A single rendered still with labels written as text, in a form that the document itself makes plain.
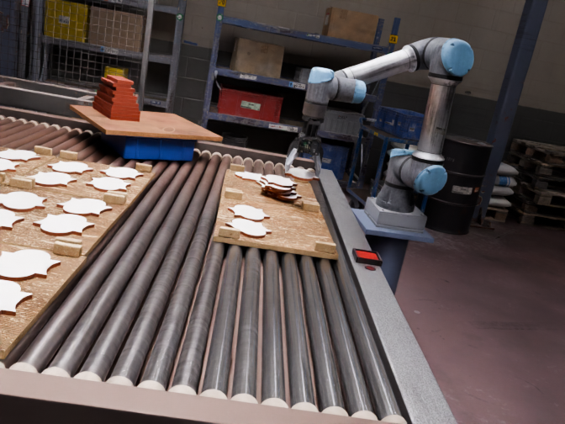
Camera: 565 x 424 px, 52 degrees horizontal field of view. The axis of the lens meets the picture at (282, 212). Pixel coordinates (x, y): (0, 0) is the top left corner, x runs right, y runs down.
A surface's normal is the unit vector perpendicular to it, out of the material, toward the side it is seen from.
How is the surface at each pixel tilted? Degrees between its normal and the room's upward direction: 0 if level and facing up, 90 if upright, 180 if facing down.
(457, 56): 83
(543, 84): 90
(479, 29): 90
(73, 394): 0
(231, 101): 90
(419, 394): 0
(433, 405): 0
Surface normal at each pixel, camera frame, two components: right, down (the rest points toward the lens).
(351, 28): 0.09, 0.28
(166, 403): 0.18, -0.94
